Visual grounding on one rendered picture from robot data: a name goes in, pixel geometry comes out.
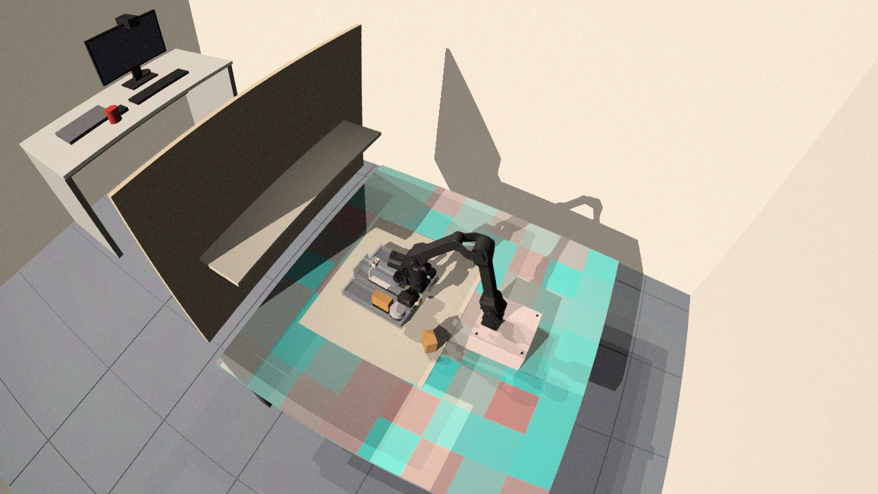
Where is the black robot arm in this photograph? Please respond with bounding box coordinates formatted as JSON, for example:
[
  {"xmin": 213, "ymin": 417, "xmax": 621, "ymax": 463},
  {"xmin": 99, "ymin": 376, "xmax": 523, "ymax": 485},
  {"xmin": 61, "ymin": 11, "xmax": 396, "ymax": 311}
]
[{"xmin": 388, "ymin": 231, "xmax": 507, "ymax": 331}]

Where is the grey cylinder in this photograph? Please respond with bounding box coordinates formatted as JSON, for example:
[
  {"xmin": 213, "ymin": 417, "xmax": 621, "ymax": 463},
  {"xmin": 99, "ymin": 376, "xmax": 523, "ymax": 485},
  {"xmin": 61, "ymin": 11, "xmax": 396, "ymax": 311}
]
[{"xmin": 390, "ymin": 301, "xmax": 406, "ymax": 321}]

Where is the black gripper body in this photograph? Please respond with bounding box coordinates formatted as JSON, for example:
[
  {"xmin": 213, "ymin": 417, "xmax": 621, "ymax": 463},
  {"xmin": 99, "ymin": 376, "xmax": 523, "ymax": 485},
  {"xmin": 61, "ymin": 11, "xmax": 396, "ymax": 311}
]
[{"xmin": 397, "ymin": 267, "xmax": 436, "ymax": 308}]

